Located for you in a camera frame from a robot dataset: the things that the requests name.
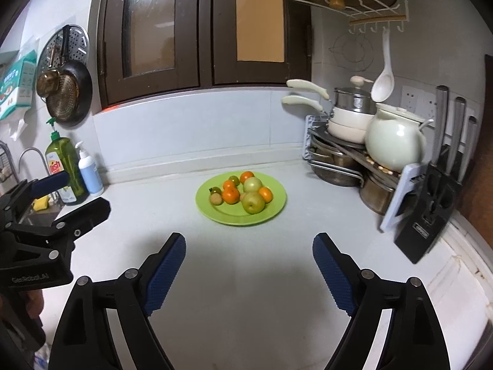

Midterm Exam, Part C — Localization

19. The steel handle knife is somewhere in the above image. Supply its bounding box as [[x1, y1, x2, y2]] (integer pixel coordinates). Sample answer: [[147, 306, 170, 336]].
[[458, 116, 478, 183], [429, 85, 450, 164], [447, 96, 467, 170]]

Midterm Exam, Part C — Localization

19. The large green apple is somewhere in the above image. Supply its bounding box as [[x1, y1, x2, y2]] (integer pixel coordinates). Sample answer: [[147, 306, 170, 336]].
[[242, 176, 264, 194]]

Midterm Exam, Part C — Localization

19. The green plate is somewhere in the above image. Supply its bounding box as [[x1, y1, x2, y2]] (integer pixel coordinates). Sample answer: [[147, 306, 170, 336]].
[[196, 171, 288, 227]]

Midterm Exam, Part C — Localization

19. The white grey pot rack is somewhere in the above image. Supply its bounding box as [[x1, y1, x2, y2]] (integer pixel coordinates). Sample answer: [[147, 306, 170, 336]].
[[302, 115, 428, 234]]

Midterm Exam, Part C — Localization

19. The white wall hook rack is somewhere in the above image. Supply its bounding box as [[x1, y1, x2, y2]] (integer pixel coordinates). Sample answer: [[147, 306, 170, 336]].
[[291, 0, 409, 33]]

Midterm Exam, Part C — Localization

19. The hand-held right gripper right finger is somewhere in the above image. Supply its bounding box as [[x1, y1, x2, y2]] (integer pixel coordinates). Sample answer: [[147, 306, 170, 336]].
[[312, 232, 451, 370]]

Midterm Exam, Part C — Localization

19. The steel pot with lid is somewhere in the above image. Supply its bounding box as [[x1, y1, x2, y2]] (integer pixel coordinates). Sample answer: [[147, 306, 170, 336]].
[[333, 75, 376, 115]]

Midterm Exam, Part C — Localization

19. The white wall outlet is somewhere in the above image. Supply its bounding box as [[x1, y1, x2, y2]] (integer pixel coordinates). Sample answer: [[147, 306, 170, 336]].
[[401, 85, 438, 120]]

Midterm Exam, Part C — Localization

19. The dark wooden window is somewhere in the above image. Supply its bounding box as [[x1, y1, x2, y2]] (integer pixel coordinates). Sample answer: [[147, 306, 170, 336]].
[[96, 0, 312, 110]]

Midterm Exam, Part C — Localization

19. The perforated steel steamer plate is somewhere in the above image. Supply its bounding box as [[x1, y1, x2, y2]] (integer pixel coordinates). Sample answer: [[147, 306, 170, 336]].
[[36, 24, 90, 85]]

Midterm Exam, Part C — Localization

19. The white blue pump bottle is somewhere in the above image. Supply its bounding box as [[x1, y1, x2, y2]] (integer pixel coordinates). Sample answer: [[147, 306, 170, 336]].
[[74, 141, 104, 197]]

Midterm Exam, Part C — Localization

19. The brass mesh strainer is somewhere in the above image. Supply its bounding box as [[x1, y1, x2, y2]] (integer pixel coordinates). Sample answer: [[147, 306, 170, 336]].
[[48, 75, 79, 118]]

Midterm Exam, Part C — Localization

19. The metal wire rack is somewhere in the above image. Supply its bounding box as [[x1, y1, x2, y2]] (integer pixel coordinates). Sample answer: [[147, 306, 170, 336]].
[[0, 141, 14, 183]]

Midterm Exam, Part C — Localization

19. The white ceramic pot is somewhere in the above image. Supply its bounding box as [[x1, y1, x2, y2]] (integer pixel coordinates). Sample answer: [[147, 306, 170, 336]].
[[365, 103, 435, 172]]

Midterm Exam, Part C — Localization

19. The person's left hand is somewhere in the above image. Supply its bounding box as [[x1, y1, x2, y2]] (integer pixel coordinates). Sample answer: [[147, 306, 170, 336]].
[[21, 288, 44, 319]]

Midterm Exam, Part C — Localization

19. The green dish soap bottle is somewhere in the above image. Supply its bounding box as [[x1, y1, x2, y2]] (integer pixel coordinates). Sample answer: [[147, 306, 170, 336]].
[[45, 119, 90, 206]]

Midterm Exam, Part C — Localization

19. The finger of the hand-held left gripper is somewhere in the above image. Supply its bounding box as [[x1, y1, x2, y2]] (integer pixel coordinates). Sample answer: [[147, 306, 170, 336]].
[[8, 196, 112, 261], [0, 171, 72, 211]]

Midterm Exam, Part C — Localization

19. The teal white paper box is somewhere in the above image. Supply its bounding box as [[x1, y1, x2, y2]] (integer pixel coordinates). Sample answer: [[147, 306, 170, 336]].
[[0, 62, 24, 121], [17, 59, 38, 108]]

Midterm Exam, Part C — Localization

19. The steel faucet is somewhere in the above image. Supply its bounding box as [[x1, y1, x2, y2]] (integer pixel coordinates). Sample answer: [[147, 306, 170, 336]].
[[18, 147, 49, 201]]

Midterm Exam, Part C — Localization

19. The black frying pan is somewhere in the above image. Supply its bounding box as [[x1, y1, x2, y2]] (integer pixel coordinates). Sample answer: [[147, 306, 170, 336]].
[[45, 25, 93, 128]]

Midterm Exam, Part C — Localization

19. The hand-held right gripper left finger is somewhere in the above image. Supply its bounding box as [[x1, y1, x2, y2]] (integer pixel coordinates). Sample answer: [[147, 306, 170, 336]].
[[48, 232, 187, 370]]

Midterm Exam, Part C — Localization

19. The yellow-green apple on plate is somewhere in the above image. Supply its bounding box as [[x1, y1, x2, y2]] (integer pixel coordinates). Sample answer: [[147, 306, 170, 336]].
[[242, 191, 266, 214]]

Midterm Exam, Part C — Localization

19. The black knife block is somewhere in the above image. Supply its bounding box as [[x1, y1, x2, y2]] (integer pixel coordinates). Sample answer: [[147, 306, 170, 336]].
[[394, 162, 465, 265]]

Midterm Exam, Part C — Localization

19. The white ladle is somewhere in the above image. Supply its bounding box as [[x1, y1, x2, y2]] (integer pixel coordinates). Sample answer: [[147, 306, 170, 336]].
[[370, 31, 395, 103]]

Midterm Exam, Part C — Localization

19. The cream pan with handle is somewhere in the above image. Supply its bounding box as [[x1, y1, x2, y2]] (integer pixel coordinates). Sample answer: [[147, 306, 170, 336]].
[[286, 79, 376, 130], [281, 94, 370, 144]]

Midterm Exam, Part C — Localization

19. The brass ladle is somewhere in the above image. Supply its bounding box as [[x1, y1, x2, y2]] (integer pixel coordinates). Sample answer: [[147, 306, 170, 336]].
[[36, 70, 59, 98]]

